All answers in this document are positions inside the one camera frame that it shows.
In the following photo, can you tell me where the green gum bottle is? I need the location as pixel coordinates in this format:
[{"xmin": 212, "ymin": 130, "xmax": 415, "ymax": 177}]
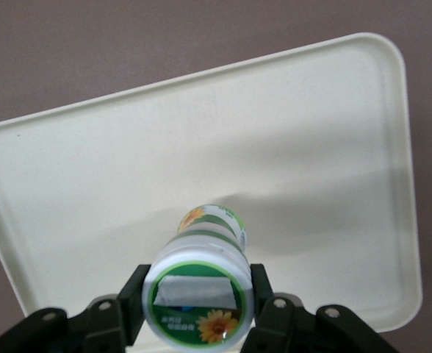
[{"xmin": 141, "ymin": 203, "xmax": 256, "ymax": 349}]

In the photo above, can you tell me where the cream plastic tray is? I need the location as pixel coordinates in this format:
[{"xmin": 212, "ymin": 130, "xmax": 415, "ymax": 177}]
[{"xmin": 0, "ymin": 32, "xmax": 422, "ymax": 334}]

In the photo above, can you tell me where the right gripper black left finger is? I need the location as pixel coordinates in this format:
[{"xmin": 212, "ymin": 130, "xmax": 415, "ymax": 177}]
[{"xmin": 0, "ymin": 263, "xmax": 154, "ymax": 353}]

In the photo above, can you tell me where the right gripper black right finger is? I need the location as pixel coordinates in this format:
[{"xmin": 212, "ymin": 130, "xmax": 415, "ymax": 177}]
[{"xmin": 243, "ymin": 263, "xmax": 403, "ymax": 353}]

